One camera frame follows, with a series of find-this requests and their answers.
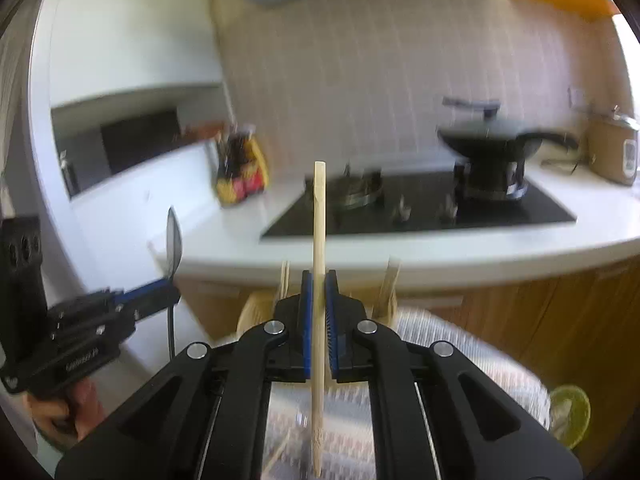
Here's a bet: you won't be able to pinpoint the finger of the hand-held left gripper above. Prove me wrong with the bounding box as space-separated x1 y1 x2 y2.
127 287 182 322
111 279 173 308

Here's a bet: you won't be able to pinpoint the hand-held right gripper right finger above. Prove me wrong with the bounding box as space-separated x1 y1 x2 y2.
324 270 583 480

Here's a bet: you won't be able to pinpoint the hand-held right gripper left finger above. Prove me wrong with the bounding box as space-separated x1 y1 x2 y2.
55 270 316 480

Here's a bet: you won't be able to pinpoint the yellow woven plastic utensil basket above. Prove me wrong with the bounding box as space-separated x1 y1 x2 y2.
235 257 403 348

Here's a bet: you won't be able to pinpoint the metal spoon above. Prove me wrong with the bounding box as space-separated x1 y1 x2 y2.
165 206 185 361

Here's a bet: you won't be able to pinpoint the person's left hand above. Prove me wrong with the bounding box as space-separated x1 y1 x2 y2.
25 377 108 443

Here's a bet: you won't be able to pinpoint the striped woven tablecloth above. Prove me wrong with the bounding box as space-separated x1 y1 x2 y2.
260 305 551 480

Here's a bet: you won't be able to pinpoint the dark soy sauce bottle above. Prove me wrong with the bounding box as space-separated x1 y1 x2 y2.
215 132 241 208

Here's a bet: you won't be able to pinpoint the black glass gas stove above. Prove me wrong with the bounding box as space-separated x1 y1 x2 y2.
260 162 578 240

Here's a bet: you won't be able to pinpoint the yellow bottle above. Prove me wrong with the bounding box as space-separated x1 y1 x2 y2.
250 135 271 193

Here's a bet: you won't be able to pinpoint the white kitchen countertop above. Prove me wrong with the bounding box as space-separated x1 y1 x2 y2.
150 155 640 291

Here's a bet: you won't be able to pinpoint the black wok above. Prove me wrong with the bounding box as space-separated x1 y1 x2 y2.
436 122 581 166

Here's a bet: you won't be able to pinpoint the wooden base cabinets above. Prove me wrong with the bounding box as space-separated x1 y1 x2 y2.
177 260 640 466

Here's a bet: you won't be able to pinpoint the yellow-green plastic cup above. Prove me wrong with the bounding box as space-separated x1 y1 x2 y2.
549 385 592 451

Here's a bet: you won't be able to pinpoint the black cooking spatula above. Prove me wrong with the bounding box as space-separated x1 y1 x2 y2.
441 96 501 117

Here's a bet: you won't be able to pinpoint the beige rice cooker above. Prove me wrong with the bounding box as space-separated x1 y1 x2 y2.
585 105 640 187

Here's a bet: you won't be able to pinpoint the black power cord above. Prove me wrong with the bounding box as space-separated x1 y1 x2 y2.
542 152 591 173

